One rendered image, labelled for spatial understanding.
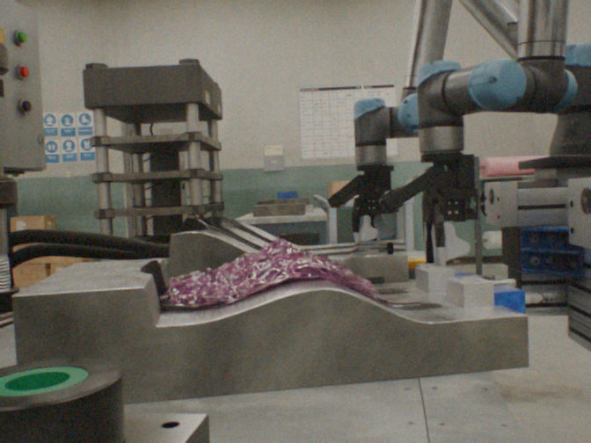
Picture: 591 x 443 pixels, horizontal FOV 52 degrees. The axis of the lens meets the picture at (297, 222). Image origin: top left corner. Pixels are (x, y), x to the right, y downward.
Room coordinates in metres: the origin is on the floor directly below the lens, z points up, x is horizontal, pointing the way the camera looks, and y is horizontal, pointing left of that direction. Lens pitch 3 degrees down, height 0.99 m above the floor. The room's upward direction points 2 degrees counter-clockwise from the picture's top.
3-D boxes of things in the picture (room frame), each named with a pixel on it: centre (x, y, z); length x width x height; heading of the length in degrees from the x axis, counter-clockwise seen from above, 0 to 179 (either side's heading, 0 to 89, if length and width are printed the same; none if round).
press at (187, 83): (5.53, 1.16, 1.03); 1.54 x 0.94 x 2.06; 179
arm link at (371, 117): (1.44, -0.18, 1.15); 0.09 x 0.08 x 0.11; 82
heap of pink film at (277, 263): (0.72, 0.03, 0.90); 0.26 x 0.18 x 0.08; 98
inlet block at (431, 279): (0.81, -0.23, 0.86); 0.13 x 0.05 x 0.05; 98
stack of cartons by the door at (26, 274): (7.18, 2.92, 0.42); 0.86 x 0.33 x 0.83; 89
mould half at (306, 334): (0.71, 0.03, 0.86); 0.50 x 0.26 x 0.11; 98
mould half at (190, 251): (1.08, 0.06, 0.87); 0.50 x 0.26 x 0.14; 81
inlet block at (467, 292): (0.70, -0.24, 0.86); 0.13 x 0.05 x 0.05; 98
